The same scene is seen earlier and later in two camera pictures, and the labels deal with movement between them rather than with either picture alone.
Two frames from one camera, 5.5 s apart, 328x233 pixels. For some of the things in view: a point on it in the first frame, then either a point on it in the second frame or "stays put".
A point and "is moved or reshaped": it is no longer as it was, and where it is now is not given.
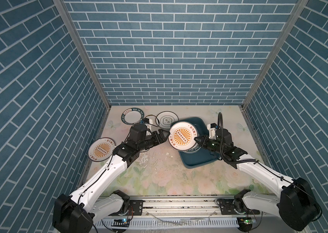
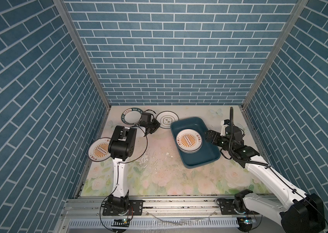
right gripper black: x=205 y=139 -> x=217 y=135
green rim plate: x=132 y=116 stays put
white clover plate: x=164 y=120 stays put
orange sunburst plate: x=101 y=149 stays put
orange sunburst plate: x=182 y=136 is moved or reshaped
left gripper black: x=161 y=139 -> x=156 y=124
